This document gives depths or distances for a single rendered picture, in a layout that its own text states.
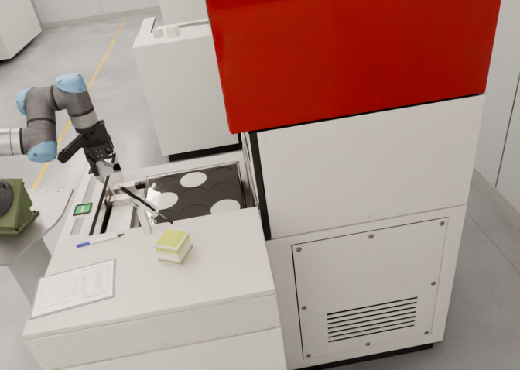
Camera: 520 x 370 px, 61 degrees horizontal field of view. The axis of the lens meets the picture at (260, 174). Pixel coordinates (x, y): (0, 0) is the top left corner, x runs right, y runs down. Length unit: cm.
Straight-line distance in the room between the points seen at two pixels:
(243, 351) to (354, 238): 54
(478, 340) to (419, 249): 73
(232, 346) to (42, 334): 47
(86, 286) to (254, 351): 48
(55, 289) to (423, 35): 118
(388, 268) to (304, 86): 79
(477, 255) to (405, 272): 99
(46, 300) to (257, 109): 74
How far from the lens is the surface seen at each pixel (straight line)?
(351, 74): 123
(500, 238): 282
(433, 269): 179
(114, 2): 950
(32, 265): 201
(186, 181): 168
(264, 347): 128
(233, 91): 118
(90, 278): 130
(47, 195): 205
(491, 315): 241
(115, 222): 161
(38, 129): 136
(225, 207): 150
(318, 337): 188
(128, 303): 119
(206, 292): 114
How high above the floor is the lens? 179
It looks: 33 degrees down
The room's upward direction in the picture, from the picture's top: 8 degrees counter-clockwise
